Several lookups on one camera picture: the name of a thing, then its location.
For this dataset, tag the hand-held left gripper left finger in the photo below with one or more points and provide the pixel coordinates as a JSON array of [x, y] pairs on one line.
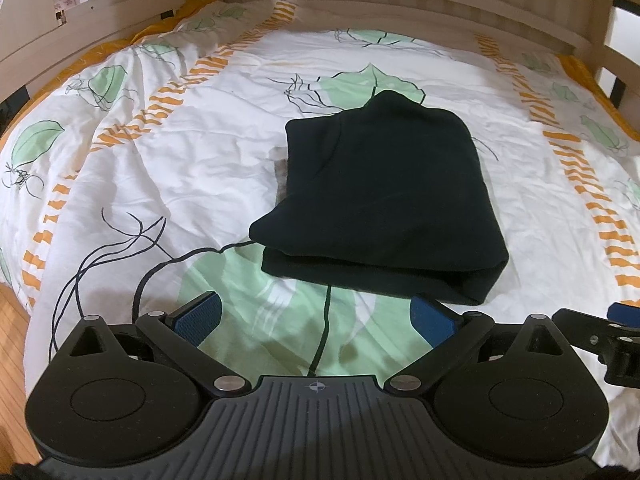
[[197, 318]]

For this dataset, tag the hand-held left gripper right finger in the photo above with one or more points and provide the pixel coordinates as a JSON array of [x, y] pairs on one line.
[[431, 321]]

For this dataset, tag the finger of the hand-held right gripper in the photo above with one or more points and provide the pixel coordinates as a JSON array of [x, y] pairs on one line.
[[625, 311], [620, 355]]

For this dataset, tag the black hooded zip jacket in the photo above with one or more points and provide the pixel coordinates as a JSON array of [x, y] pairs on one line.
[[390, 195]]

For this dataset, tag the white leaf-print duvet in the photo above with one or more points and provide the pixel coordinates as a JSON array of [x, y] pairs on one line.
[[165, 160]]

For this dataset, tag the black window frame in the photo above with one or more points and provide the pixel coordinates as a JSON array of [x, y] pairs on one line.
[[627, 2]]

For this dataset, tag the light wooden bed frame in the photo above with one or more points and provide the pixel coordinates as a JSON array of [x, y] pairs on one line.
[[400, 0]]

